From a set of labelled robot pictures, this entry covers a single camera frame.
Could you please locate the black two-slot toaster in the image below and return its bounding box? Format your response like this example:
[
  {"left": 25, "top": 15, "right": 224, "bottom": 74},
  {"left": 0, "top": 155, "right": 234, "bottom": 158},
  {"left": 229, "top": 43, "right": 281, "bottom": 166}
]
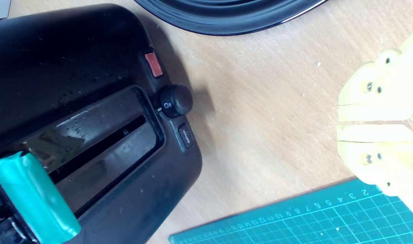
[{"left": 0, "top": 3, "right": 203, "bottom": 244}]

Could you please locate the green cutting mat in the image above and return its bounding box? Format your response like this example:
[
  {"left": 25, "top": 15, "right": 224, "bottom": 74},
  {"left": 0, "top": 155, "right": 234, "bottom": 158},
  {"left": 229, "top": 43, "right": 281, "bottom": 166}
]
[{"left": 168, "top": 178, "right": 413, "bottom": 244}]

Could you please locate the black round plate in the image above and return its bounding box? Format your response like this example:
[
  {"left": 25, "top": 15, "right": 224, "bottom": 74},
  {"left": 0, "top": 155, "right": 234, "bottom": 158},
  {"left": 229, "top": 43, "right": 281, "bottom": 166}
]
[{"left": 134, "top": 0, "right": 329, "bottom": 36}]

